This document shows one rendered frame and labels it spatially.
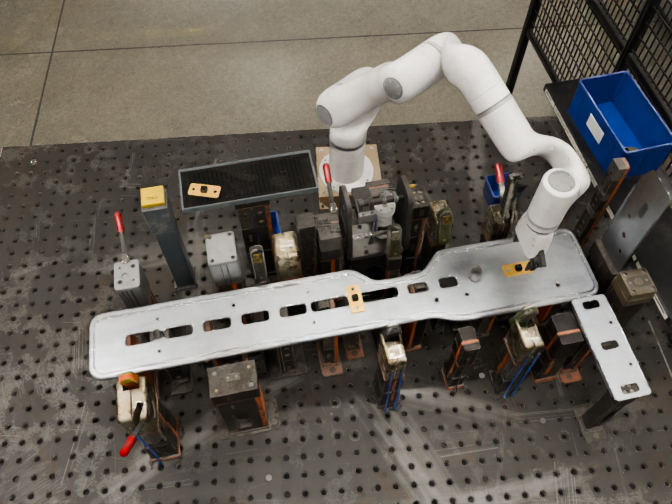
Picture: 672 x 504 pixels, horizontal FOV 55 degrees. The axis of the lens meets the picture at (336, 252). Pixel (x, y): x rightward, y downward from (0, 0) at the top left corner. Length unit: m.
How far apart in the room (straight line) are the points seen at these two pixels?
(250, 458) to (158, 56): 2.67
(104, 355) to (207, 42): 2.60
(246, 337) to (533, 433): 0.87
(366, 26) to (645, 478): 2.94
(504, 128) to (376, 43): 2.51
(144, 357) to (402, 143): 1.28
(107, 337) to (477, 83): 1.12
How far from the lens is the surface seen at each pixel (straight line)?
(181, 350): 1.72
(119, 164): 2.52
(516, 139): 1.51
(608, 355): 1.81
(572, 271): 1.90
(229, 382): 1.63
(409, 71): 1.58
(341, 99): 1.87
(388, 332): 1.60
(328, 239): 1.75
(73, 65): 4.10
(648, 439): 2.11
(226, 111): 3.60
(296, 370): 1.97
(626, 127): 2.25
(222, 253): 1.71
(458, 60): 1.51
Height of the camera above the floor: 2.54
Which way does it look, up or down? 58 degrees down
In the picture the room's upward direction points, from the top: straight up
